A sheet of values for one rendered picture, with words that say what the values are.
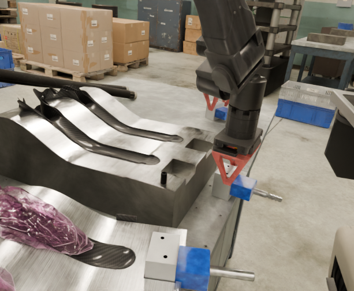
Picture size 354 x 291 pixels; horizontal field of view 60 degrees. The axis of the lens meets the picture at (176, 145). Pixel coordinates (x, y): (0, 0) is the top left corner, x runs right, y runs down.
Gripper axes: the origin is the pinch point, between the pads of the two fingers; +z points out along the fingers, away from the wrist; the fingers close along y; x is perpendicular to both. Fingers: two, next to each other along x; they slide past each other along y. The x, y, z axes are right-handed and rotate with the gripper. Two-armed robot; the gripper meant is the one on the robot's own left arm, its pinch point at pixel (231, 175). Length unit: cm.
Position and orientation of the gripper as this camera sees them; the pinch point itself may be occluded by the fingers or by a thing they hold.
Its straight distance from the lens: 62.4
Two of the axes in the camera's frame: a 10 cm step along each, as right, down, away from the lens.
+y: -4.8, 3.6, -8.0
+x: 8.7, 2.7, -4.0
